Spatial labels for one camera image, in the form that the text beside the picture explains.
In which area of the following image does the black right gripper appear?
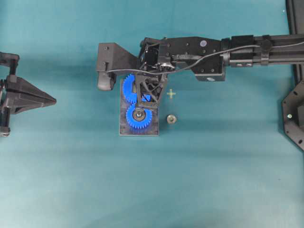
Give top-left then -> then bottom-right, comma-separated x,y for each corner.
135,38 -> 181,109

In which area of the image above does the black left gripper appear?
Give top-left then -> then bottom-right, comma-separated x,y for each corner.
0,52 -> 57,137

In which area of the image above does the silver metal washer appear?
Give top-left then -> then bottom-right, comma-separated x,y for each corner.
166,114 -> 177,124

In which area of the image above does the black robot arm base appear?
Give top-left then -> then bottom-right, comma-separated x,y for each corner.
282,80 -> 304,151

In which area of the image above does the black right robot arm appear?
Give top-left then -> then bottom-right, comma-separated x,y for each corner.
133,34 -> 304,109

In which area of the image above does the steel shaft in gear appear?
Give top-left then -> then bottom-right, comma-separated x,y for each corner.
133,111 -> 145,121

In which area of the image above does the large blue plastic gear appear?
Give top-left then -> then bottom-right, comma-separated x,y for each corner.
123,74 -> 137,104

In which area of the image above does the blue gear on plate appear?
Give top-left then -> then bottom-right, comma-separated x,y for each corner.
125,104 -> 152,129

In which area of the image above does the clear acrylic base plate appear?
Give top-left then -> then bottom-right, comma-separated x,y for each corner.
118,78 -> 160,137

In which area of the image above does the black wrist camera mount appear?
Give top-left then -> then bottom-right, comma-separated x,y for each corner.
96,43 -> 138,91

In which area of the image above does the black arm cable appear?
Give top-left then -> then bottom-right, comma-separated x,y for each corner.
105,41 -> 304,76

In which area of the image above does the black aluminium frame rail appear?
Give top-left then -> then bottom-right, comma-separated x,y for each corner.
286,0 -> 304,88

